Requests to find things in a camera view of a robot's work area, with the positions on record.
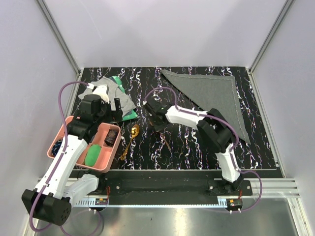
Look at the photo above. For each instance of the dark grey napkin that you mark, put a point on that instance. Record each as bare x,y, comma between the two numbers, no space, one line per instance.
210,91

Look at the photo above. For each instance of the green packet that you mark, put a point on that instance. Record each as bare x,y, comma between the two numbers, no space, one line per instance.
127,105

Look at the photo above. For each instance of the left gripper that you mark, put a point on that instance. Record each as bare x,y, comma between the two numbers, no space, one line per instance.
114,115

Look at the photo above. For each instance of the light grey cloth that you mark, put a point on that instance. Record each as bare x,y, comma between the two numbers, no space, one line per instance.
112,87

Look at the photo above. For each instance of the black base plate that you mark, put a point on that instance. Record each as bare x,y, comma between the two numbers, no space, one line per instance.
167,188

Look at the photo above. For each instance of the dark brown object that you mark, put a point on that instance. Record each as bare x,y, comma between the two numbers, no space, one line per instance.
111,138

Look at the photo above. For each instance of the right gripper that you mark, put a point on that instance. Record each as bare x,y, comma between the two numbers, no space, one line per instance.
157,128

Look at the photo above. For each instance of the pink divided tray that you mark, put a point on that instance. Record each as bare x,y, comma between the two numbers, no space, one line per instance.
78,134

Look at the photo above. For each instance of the aluminium frame post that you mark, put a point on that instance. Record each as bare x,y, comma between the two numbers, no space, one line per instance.
271,34
57,34

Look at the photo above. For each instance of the black blue patterned object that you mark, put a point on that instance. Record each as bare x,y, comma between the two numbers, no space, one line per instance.
56,147

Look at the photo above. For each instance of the left aluminium frame post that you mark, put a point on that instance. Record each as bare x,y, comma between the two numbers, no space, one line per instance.
57,34

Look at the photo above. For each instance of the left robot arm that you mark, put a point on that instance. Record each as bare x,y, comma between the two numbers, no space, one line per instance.
51,200

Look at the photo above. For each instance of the gold spoon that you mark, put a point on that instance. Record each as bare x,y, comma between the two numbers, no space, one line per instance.
134,133

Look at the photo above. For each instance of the right aluminium frame post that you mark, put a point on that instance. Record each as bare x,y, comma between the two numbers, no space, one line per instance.
271,34

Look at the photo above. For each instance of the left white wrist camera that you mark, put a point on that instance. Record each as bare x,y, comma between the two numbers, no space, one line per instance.
100,90

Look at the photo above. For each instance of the green oval object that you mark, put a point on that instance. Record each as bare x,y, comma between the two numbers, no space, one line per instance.
92,155

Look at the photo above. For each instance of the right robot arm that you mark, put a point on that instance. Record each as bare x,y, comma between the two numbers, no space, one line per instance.
214,131

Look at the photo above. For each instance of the copper spoon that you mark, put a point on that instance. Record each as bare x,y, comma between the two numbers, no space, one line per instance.
166,142

